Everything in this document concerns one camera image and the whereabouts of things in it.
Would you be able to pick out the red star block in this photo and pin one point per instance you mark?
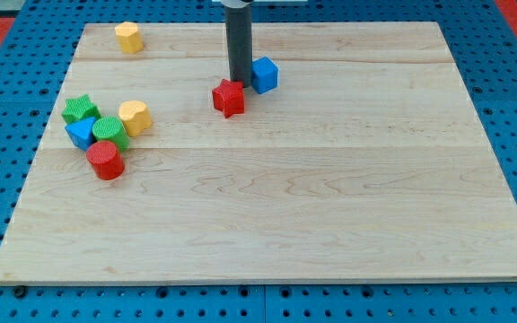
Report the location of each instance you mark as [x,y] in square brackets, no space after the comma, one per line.
[228,97]

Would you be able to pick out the green star block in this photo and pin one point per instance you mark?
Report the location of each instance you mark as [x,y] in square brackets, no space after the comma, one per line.
[80,108]

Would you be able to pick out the blue cube block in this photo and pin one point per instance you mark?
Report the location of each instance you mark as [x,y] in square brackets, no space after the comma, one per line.
[264,75]

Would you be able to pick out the light wooden board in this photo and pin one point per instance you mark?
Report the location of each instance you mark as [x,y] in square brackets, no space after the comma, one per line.
[367,164]

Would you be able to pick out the yellow heart block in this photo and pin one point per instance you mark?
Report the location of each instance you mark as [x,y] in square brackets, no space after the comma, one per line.
[135,116]

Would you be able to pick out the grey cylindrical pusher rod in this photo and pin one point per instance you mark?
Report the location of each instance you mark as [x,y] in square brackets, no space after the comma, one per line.
[237,15]

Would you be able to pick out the green cylinder block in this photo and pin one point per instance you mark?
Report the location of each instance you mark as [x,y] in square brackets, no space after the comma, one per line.
[111,129]

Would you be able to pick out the red cylinder block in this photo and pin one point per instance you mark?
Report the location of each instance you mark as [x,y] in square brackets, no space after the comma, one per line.
[105,160]

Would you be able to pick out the blue triangle block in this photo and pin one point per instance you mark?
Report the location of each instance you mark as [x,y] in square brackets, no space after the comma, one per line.
[80,133]

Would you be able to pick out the yellow hexagon block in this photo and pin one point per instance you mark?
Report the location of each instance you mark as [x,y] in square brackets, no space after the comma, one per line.
[129,37]

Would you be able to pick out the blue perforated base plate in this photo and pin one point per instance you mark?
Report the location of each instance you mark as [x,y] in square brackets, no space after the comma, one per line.
[34,58]

